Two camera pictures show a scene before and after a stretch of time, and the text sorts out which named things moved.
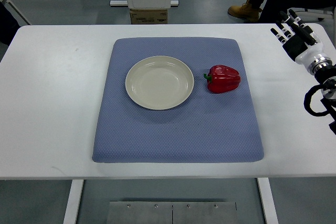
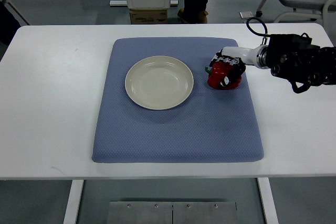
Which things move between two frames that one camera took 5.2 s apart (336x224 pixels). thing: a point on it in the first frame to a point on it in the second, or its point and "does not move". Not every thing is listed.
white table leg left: (71, 214) does not move
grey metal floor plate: (171, 212) does not move
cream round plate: (159, 83) does not move
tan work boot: (245, 11) to (202, 17)
